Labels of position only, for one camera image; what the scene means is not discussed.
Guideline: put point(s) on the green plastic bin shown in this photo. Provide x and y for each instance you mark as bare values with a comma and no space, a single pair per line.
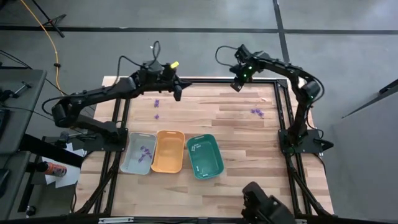
208,158

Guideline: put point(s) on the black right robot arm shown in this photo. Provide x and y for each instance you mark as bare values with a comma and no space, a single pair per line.
300,115

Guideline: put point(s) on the orange spray can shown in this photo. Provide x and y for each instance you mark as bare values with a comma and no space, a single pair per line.
56,170

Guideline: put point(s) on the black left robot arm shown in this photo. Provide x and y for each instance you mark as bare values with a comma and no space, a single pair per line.
93,93

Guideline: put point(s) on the white paper sheets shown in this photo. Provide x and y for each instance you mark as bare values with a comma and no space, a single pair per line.
70,179

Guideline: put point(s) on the black support beam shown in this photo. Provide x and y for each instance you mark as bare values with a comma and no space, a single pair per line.
53,151

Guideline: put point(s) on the black caster wheel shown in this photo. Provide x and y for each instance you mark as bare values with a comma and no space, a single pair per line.
30,211

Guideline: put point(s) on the grey plastic bin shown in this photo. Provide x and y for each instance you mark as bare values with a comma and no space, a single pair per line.
132,161

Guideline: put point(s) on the yellow plastic bin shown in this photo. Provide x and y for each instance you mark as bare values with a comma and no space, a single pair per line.
168,152

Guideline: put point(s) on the black bulky device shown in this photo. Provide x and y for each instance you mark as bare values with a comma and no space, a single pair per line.
264,208

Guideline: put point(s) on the black stand leg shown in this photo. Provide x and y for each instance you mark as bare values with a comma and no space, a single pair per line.
388,89

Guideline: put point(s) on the dark grey desk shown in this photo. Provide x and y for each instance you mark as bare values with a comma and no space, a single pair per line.
25,124

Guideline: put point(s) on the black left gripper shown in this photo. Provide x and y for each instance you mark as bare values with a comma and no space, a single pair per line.
155,77

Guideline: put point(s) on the black tripod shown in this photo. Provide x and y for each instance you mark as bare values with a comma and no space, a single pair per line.
51,21

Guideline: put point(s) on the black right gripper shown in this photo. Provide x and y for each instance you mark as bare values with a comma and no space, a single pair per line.
237,85

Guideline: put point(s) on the black desk clamp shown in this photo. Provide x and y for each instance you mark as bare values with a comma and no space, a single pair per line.
15,91

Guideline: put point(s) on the silver aluminium bracket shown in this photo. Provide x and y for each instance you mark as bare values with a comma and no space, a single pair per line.
301,221
116,220

